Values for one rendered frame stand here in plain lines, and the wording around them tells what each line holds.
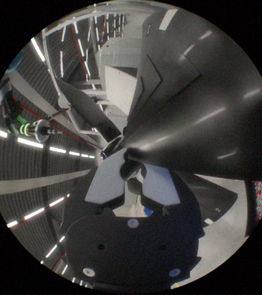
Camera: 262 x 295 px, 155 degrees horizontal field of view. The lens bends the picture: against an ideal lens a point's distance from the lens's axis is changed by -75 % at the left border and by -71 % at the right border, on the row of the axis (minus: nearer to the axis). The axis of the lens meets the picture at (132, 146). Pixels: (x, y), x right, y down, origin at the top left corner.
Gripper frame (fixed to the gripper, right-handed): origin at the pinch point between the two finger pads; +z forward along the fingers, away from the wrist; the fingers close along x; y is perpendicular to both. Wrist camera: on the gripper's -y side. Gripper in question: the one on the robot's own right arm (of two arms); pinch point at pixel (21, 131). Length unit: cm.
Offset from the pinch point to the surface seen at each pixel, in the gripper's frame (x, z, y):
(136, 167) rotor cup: -4, 5, 50
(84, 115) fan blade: 6.5, -2.2, 33.7
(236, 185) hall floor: -8, 38, 166
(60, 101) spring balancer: 62, 28, -26
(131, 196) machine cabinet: 84, 729, 123
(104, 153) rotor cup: -2.1, 3.0, 41.7
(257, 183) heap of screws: -17, -13, 82
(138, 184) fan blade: -4, 24, 54
